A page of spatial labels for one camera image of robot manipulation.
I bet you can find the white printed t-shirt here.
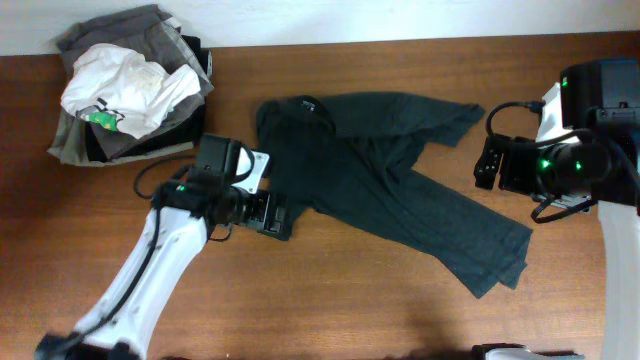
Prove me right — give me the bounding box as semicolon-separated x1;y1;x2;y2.
61;43;201;139

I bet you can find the dark green t-shirt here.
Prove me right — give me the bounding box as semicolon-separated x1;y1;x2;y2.
256;92;532;297

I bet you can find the light grey folded garment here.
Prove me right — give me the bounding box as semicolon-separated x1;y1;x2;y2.
48;106;205;167

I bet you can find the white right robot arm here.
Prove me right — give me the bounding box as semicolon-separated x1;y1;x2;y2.
474;59;639;359

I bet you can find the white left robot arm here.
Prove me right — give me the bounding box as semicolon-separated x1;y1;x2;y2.
34;134;287;359

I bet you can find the dark grey folded garment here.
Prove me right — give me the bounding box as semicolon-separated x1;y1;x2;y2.
55;3;215;162

